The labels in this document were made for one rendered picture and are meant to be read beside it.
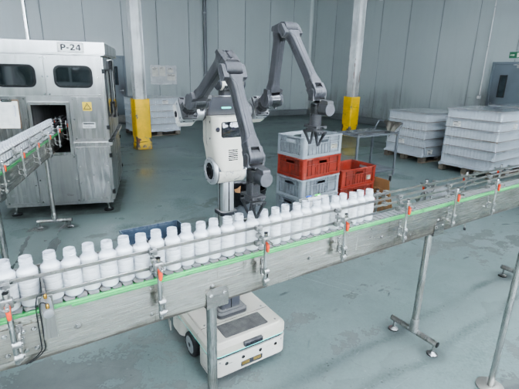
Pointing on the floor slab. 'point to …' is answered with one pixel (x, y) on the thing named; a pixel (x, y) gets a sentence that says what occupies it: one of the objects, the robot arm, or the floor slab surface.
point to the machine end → (73, 60)
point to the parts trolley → (372, 144)
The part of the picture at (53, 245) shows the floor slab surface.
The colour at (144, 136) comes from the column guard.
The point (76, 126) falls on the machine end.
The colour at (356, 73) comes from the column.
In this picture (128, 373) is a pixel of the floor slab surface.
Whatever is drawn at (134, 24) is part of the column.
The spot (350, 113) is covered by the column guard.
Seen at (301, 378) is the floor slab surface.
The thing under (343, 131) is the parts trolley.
